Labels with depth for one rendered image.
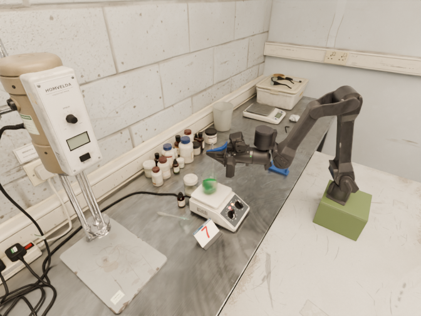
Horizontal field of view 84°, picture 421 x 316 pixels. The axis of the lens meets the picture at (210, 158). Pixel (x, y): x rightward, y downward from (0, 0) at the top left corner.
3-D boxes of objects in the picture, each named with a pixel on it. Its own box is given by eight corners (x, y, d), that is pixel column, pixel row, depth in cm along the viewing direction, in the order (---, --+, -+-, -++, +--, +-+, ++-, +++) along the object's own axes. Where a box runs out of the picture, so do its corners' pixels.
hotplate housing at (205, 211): (249, 211, 93) (251, 196, 89) (233, 234, 84) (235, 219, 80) (203, 190, 103) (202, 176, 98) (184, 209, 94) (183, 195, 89)
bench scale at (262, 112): (277, 125, 153) (279, 118, 151) (241, 116, 164) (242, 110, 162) (285, 115, 167) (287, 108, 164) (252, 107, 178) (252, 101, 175)
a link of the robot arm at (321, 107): (351, 90, 67) (318, 76, 66) (363, 101, 61) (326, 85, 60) (295, 164, 84) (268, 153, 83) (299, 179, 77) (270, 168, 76)
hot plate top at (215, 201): (232, 190, 92) (232, 188, 91) (217, 209, 84) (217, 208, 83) (207, 179, 97) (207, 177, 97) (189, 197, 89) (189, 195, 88)
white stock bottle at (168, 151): (168, 159, 122) (166, 140, 115) (178, 163, 119) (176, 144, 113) (160, 166, 117) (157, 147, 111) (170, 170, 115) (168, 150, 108)
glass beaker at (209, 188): (198, 189, 92) (198, 172, 87) (213, 184, 94) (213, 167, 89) (206, 200, 86) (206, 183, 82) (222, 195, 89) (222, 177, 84)
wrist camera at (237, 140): (248, 146, 81) (250, 129, 77) (248, 159, 75) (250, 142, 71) (230, 145, 81) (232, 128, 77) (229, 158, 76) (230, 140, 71)
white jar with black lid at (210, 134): (202, 140, 138) (202, 129, 134) (212, 137, 140) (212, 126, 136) (208, 145, 133) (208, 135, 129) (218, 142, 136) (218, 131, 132)
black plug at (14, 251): (31, 256, 73) (28, 252, 72) (15, 267, 70) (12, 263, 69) (21, 244, 76) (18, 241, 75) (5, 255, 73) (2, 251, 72)
